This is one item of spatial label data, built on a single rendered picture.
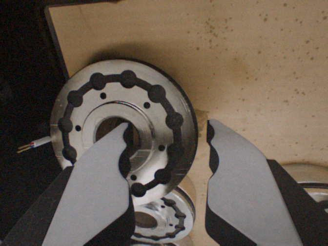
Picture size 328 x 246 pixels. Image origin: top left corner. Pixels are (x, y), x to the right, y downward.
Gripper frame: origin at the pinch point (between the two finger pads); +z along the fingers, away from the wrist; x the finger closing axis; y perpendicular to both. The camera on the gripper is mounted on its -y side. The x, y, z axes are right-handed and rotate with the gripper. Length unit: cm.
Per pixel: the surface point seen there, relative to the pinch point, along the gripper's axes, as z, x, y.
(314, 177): 0.4, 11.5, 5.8
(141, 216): 1.9, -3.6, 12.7
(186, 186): 2.0, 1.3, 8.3
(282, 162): 2.3, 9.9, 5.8
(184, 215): 0.8, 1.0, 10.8
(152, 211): 0.3, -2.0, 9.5
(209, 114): 3.2, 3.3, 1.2
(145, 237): 1.1, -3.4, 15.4
